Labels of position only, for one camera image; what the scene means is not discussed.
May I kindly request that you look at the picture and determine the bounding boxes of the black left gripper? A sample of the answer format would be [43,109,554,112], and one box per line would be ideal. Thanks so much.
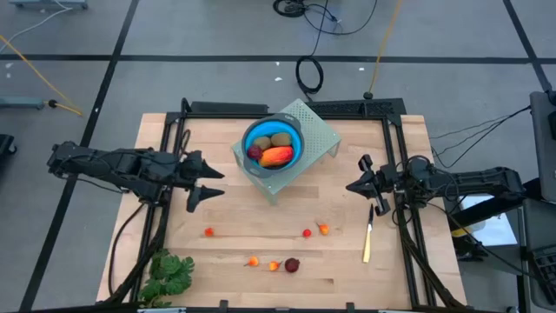
[167,150,226,214]

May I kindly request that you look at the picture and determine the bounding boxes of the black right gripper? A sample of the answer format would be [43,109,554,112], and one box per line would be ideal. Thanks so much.
[346,154,403,217]

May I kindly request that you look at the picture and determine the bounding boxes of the blue collapsible colander grey rim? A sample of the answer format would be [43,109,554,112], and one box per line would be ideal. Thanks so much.
[240,113,305,180]

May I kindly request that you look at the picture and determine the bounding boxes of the green perforated metal shelf riser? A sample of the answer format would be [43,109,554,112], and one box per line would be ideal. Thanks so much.
[230,97,343,206]

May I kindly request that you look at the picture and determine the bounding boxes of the black perforated controller box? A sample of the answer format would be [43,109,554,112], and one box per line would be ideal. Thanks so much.
[306,97,407,117]

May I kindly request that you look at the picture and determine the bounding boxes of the black smooth controller box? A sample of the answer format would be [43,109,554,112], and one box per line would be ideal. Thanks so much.
[189,101,270,116]

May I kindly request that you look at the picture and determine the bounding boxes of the green leafy plant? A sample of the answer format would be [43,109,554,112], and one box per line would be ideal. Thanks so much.
[137,249,195,309]

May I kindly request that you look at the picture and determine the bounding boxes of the black stand beam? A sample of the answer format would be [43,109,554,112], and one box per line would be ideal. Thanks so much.
[447,176,544,227]

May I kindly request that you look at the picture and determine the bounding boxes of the white sheet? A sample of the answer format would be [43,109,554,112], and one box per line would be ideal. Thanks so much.
[458,195,519,248]

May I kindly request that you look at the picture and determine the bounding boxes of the grey monitor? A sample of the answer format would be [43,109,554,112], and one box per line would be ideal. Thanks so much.
[528,90,556,203]

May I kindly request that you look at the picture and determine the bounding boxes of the grey laptop computer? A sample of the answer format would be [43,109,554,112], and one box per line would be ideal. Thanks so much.
[520,197,556,312]

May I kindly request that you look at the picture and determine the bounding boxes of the grey stand foot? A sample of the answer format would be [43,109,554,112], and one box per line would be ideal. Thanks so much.
[0,96,47,110]
[8,0,90,10]

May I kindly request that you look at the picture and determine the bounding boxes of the black floor equipment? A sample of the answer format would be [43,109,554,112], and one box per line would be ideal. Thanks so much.
[0,133,18,157]

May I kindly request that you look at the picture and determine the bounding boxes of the black blade cream handle knife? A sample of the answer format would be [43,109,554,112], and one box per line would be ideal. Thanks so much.
[362,203,375,264]

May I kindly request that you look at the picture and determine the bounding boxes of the yellow hanging cable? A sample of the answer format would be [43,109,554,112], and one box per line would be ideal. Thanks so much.
[363,0,404,100]

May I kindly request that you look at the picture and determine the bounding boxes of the thin black floor cables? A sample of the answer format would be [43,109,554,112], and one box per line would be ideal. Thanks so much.
[429,103,533,169]

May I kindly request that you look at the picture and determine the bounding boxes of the black coiled hanging cable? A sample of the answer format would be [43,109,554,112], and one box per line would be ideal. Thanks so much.
[295,0,344,103]

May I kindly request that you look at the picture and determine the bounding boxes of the yellow floor cable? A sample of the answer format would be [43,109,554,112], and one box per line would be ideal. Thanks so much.
[0,34,83,117]

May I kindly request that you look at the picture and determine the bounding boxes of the black cable bundle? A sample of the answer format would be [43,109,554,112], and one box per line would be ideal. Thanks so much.
[272,0,379,37]

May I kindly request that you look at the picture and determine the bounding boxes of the white floor cable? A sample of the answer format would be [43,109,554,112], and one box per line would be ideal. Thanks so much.
[0,6,70,43]

